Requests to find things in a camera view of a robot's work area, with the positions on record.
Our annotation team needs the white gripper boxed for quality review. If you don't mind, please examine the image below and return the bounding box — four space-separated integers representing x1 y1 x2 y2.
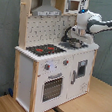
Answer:
71 25 94 44

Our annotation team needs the small metal pot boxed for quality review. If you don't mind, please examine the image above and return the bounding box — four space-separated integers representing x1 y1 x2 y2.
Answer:
69 41 81 49

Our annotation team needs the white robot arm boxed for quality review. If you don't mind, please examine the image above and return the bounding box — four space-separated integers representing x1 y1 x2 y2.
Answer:
71 9 112 44

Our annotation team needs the wooden toy kitchen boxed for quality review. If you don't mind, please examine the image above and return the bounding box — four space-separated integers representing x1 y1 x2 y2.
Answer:
13 0 99 112

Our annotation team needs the grey toy sink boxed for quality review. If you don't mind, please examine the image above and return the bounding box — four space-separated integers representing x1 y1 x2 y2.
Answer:
58 41 88 50

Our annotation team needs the black toy faucet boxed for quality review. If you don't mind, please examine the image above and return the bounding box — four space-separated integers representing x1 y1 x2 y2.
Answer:
61 27 72 42

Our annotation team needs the toy fridge dispenser door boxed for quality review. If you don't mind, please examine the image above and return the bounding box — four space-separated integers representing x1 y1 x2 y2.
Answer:
67 52 94 100

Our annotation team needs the red right stove knob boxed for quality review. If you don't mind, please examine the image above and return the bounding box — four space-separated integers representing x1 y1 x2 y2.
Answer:
62 58 70 66

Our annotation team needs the red stove knob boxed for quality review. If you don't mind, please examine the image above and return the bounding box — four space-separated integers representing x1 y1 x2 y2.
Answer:
44 64 50 70
62 58 70 66

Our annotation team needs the toy microwave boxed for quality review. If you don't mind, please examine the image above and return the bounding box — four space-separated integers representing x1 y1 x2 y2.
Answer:
64 0 89 14

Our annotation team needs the black toy stovetop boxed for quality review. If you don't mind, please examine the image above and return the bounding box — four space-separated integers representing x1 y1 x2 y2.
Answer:
27 44 63 56

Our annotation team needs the red left stove knob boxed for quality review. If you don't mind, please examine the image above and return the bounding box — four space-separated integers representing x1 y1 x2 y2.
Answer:
44 64 50 70

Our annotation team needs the grey range hood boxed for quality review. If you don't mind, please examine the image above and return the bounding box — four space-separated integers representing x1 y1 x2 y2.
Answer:
32 0 61 16

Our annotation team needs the toy oven door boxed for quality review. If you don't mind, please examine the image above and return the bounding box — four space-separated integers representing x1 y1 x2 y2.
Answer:
43 77 63 102

